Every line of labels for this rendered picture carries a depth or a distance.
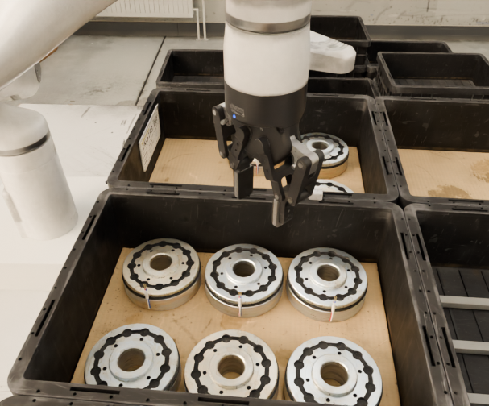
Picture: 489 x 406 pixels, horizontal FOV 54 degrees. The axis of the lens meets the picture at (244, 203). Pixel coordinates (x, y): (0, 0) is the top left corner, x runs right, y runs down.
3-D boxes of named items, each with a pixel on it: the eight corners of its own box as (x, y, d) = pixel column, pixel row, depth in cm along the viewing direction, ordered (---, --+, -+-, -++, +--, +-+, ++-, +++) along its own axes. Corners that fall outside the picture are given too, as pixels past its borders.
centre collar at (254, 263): (222, 284, 61) (222, 281, 61) (227, 256, 65) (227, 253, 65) (261, 287, 61) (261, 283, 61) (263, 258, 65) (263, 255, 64)
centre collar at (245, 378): (205, 388, 51) (205, 385, 50) (212, 347, 54) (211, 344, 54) (252, 392, 50) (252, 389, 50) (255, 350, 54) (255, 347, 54)
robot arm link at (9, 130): (-71, 54, 58) (-17, 168, 70) (11, 43, 60) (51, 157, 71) (-56, 26, 65) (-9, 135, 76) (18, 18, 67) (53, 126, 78)
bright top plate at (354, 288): (291, 308, 59) (291, 305, 59) (286, 250, 67) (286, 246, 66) (373, 309, 59) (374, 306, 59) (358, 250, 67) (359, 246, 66)
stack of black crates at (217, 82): (167, 187, 193) (155, 83, 164) (178, 146, 216) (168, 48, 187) (267, 189, 192) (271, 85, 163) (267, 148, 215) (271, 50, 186)
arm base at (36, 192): (18, 244, 80) (-21, 159, 69) (28, 208, 87) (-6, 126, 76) (76, 236, 81) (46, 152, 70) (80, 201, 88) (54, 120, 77)
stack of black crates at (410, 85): (370, 192, 191) (392, 87, 162) (358, 149, 214) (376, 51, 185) (472, 193, 190) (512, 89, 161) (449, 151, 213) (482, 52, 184)
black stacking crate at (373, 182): (118, 247, 74) (105, 188, 66) (161, 142, 96) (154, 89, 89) (383, 263, 71) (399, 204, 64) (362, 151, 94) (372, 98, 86)
